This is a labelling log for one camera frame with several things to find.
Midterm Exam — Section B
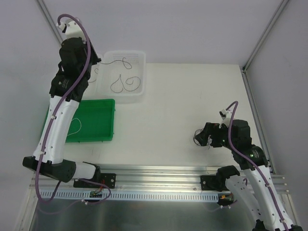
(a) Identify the bundle of thin cables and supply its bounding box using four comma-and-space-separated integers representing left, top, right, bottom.
191, 128, 215, 149

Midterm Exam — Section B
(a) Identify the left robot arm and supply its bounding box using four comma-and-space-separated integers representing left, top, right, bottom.
23, 38, 101, 187

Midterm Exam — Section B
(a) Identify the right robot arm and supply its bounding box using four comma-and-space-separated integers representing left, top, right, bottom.
194, 119, 302, 231

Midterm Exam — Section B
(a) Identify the right white perforated basket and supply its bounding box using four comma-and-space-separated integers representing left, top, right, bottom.
96, 50, 146, 104

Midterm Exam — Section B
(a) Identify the green plastic tray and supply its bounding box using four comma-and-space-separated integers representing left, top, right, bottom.
42, 99, 116, 143

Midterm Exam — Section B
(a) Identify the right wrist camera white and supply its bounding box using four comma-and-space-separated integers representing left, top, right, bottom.
219, 109, 232, 128

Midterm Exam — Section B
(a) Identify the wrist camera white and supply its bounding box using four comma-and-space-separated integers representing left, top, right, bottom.
56, 18, 86, 41
219, 109, 232, 128

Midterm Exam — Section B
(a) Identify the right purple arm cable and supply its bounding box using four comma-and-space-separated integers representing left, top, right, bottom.
225, 101, 289, 231

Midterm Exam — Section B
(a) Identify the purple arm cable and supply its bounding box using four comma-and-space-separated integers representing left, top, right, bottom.
225, 101, 289, 231
36, 14, 93, 205

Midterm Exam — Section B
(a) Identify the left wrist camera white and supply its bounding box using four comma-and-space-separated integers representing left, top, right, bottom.
56, 18, 86, 41

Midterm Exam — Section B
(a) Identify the dark teardrop loop cable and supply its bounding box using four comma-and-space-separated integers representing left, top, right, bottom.
110, 74, 124, 93

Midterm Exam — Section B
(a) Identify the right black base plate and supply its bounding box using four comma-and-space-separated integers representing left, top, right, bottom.
200, 175, 228, 192

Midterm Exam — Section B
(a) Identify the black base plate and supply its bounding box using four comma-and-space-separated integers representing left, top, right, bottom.
200, 175, 228, 192
73, 173, 116, 189

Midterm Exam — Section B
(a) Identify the dark spiral cable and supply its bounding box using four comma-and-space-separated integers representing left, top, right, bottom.
123, 76, 141, 92

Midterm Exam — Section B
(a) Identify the left aluminium frame post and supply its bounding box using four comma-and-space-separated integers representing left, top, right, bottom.
35, 0, 63, 48

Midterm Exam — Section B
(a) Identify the aluminium frame post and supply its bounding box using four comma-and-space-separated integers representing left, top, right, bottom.
240, 0, 291, 175
35, 0, 63, 48

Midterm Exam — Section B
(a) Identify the white cable in tray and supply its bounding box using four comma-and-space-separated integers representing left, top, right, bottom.
69, 117, 82, 137

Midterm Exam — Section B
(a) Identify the aluminium mounting rail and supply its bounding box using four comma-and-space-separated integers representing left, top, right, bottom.
39, 164, 290, 194

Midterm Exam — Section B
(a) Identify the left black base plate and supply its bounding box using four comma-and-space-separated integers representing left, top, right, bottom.
73, 173, 116, 189

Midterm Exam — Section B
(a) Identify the right aluminium frame post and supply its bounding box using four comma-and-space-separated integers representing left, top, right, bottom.
240, 0, 291, 175

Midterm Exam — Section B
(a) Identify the white slotted cable duct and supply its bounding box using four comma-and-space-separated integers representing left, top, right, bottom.
39, 190, 221, 202

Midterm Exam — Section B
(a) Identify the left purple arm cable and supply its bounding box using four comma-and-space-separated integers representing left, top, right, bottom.
36, 14, 93, 205

